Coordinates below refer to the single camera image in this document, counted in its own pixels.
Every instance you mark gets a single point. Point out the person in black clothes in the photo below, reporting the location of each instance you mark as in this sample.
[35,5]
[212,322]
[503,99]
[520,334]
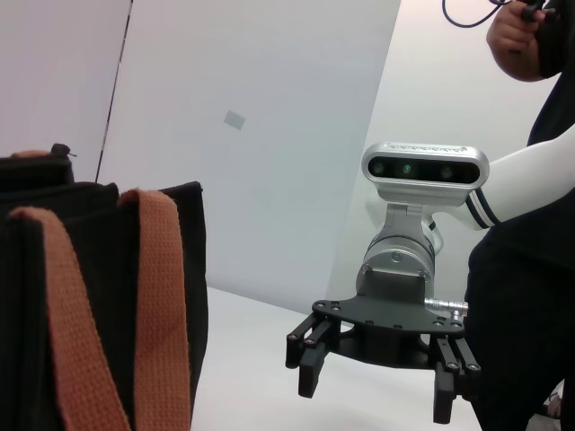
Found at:
[530,314]

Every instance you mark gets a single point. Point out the grey tape patch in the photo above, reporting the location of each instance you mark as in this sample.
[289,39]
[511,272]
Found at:
[234,119]

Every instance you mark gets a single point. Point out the black handheld controller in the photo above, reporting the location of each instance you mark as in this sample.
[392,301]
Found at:
[532,9]

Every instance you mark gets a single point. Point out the person's hand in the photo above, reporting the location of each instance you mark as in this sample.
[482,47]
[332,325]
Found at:
[512,29]

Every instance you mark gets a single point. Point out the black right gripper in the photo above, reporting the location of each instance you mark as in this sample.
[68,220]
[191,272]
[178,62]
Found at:
[386,323]

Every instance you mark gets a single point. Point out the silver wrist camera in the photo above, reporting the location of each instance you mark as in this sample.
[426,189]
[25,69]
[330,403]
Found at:
[422,168]

